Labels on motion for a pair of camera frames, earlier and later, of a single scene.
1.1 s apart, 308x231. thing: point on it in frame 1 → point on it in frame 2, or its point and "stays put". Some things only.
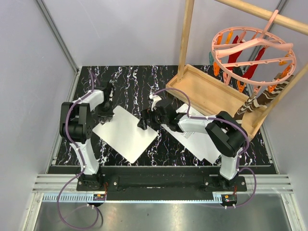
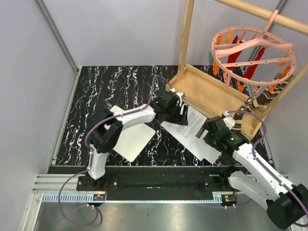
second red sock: [249, 73] stays put
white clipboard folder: [121, 132] stays put
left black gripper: [109, 114] → [180, 119]
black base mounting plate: [160, 187] stays put
